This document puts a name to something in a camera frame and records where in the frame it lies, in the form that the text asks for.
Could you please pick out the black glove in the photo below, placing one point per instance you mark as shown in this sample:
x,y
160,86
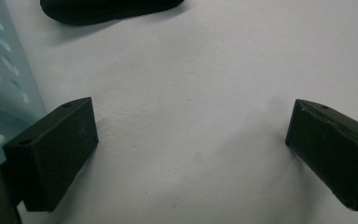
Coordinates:
x,y
105,9

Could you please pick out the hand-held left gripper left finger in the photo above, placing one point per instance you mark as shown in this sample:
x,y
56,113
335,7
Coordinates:
x,y
52,155

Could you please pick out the teal plastic basket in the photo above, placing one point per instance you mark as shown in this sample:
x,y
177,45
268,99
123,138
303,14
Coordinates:
x,y
0,87

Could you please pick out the white table mat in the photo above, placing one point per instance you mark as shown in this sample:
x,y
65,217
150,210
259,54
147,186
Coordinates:
x,y
199,93

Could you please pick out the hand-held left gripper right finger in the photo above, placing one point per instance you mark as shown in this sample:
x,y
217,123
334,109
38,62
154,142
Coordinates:
x,y
335,155

